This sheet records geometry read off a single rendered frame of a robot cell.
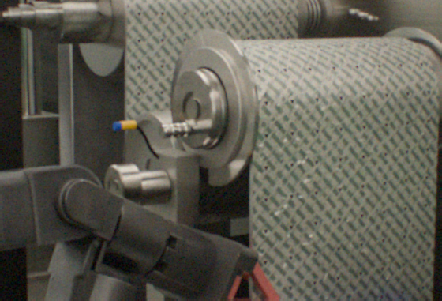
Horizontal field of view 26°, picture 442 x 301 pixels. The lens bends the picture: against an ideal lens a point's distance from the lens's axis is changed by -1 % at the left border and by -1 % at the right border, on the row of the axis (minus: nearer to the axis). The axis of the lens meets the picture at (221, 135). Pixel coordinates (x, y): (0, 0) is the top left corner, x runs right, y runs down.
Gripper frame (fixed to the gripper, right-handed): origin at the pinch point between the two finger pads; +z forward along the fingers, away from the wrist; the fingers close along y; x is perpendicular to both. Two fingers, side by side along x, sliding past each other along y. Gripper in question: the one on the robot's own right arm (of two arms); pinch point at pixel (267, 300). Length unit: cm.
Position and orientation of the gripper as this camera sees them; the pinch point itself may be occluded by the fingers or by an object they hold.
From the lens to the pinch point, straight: 90.0
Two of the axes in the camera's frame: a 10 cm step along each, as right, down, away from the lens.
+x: 4.0, -9.1, 1.5
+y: 5.5, 1.1, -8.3
